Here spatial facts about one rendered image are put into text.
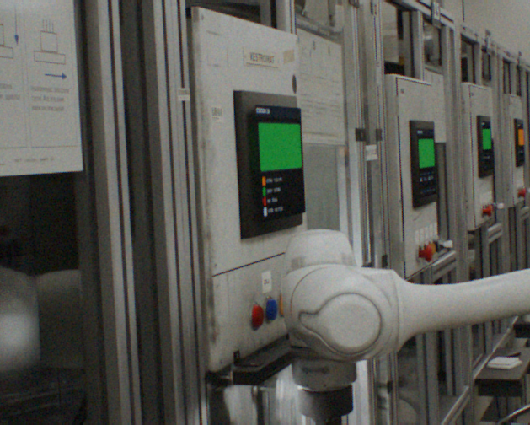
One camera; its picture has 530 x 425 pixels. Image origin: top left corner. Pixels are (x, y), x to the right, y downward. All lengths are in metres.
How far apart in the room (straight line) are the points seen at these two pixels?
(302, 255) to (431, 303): 0.20
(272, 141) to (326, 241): 0.18
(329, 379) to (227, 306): 0.17
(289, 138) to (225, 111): 0.20
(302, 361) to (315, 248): 0.15
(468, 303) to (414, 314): 0.08
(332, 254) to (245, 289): 0.13
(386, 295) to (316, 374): 0.21
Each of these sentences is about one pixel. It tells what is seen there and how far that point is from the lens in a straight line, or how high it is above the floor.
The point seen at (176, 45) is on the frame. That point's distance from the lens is 1.35.
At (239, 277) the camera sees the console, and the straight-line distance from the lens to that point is 1.49.
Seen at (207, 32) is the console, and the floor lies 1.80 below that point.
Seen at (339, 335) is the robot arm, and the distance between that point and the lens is 1.28.
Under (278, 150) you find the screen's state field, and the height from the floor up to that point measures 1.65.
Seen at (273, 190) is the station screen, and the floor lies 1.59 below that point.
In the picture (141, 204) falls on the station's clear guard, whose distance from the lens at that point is 1.28.
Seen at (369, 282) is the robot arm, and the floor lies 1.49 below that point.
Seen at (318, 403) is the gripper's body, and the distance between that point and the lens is 1.50.
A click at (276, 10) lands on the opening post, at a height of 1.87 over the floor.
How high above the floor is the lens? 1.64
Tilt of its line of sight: 3 degrees down
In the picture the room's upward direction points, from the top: 3 degrees counter-clockwise
